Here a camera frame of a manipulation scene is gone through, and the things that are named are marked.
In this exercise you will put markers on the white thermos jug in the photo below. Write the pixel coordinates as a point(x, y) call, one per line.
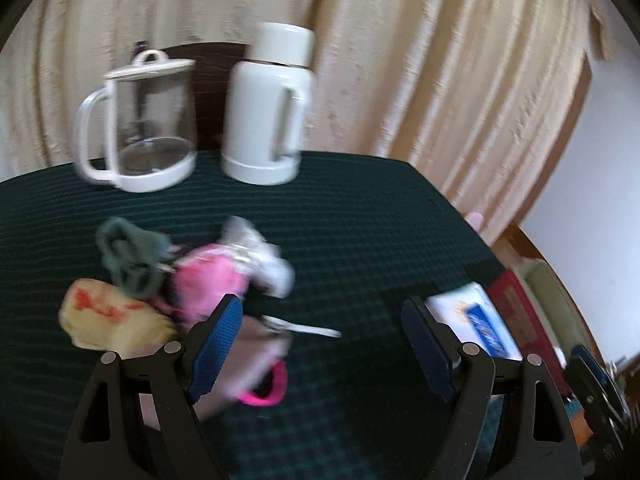
point(260, 110)

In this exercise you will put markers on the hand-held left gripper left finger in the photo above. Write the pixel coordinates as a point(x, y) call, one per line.
point(220, 340)

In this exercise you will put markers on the white grey cloth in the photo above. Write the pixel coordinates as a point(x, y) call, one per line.
point(270, 265)

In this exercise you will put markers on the thin white strip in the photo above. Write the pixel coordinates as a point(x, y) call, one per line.
point(310, 330)

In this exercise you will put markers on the pink round object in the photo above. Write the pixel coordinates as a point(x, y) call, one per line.
point(472, 220)

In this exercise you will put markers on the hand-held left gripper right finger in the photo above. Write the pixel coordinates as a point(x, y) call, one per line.
point(427, 345)

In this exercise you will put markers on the beige curtain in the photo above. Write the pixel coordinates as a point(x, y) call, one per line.
point(400, 60)

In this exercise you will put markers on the dark green tablecloth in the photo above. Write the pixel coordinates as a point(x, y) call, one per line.
point(325, 240)

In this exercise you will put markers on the dark green cloth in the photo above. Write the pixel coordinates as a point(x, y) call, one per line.
point(125, 255)

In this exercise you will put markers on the pink cloth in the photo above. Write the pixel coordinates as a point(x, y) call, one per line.
point(205, 280)

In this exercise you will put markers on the white and blue tissue packet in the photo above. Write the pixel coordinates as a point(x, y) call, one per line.
point(470, 315)

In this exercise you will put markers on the beige cloth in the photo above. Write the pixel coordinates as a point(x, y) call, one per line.
point(255, 355)

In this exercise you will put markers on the red cardboard box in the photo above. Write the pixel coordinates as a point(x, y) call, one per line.
point(515, 305)

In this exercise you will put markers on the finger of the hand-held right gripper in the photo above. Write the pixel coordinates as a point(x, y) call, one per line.
point(585, 365)

